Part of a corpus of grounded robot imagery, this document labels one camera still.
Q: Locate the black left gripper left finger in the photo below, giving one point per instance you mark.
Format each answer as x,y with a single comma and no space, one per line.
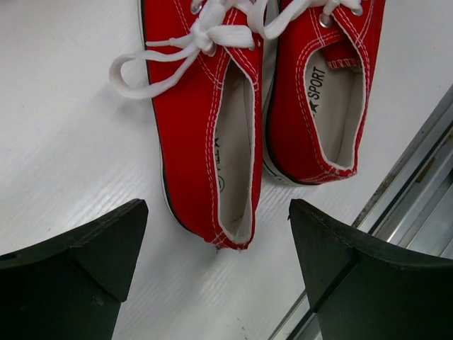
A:
72,286

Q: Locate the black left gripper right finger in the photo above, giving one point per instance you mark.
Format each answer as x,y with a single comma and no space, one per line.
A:
361,287

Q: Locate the aluminium mounting rail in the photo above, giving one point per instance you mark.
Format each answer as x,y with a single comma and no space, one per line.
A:
411,209

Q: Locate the red canvas sneaker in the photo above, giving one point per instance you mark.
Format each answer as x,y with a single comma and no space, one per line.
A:
325,62
201,68

